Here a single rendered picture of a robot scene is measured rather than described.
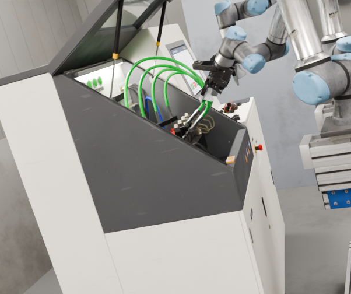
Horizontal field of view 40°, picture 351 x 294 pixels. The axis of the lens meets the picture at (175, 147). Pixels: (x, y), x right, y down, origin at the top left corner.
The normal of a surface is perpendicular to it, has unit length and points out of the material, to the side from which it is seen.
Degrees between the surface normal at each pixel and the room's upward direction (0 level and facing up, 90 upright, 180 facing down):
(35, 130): 90
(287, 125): 82
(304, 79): 98
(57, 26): 90
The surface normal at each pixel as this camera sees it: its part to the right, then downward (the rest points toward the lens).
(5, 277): 0.89, -0.15
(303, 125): -0.40, 0.17
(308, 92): -0.77, 0.46
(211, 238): -0.22, 0.27
